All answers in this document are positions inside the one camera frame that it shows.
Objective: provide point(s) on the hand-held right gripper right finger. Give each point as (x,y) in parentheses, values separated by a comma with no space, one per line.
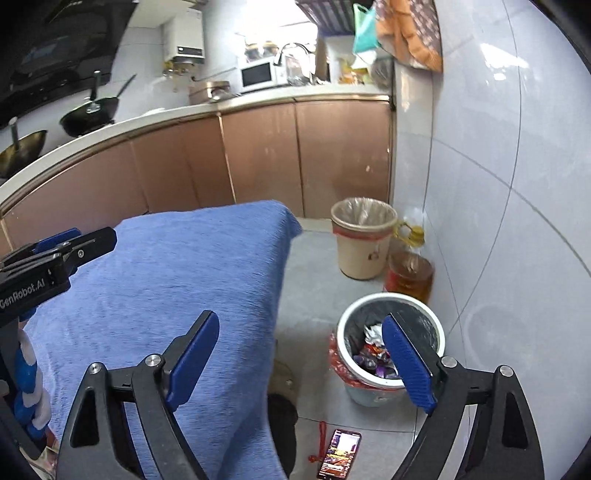
(408,364)

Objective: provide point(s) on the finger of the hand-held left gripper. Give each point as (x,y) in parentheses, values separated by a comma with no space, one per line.
(92,244)
(55,240)

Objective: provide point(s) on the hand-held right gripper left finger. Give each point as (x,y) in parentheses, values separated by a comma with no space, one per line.
(191,364)

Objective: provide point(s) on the purple snack wrapper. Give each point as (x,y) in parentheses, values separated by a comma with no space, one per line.
(387,370)

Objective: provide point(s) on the white tissue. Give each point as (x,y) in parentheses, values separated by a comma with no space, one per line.
(374,333)

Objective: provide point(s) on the white bin with black liner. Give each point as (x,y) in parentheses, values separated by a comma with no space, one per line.
(344,332)

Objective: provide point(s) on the blue towel blanket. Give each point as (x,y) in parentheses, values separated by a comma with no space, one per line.
(161,277)

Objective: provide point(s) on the large cooking oil bottle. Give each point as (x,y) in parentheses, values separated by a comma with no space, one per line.
(411,277)

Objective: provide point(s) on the brass wok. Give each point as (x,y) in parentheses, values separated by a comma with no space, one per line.
(23,154)

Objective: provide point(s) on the dark table base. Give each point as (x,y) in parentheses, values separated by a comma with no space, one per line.
(282,429)

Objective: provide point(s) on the smartphone with lit screen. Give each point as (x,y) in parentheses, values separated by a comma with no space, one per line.
(339,454)

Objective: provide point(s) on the beige bin with clear liner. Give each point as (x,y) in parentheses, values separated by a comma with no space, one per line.
(360,258)

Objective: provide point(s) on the black wok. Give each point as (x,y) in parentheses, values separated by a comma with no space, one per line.
(87,120)

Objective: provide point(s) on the small white plastic bag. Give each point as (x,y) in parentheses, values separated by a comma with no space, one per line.
(414,216)

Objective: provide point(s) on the steel pot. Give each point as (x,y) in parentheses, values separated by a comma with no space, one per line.
(207,92)

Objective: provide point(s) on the black range hood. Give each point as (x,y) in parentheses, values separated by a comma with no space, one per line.
(60,46)

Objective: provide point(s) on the white water heater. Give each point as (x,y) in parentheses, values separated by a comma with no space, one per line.
(189,32)

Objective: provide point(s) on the white microwave oven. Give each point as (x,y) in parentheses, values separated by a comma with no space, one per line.
(258,76)

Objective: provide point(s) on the glass jar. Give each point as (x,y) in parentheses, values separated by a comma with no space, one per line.
(268,50)
(252,53)

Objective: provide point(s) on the chrome kitchen faucet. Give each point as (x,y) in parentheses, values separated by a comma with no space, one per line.
(280,54)

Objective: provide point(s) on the clear plastic container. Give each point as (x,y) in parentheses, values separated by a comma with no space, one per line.
(299,71)

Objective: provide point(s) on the brown cardboard box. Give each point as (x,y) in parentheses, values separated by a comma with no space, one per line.
(322,60)

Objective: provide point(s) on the yellow food packet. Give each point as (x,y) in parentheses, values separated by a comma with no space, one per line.
(353,71)

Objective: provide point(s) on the orange patterned cloth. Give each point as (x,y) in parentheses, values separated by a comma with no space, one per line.
(411,41)

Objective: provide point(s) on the green plastic bag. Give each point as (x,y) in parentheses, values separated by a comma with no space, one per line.
(364,37)

